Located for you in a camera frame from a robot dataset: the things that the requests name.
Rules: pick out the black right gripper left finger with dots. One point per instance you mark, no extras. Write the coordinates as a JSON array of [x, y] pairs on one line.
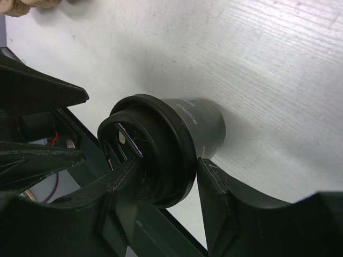
[[96, 220]]

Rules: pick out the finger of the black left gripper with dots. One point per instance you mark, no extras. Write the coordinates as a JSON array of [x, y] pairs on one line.
[[26, 91], [25, 164]]

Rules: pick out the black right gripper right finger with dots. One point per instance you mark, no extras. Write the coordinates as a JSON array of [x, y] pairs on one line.
[[242, 221]]

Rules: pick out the black paper coffee cup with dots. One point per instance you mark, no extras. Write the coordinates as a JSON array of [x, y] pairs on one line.
[[204, 121]]

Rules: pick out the brown pulp cup carrier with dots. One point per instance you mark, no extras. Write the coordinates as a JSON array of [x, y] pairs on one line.
[[18, 8]]

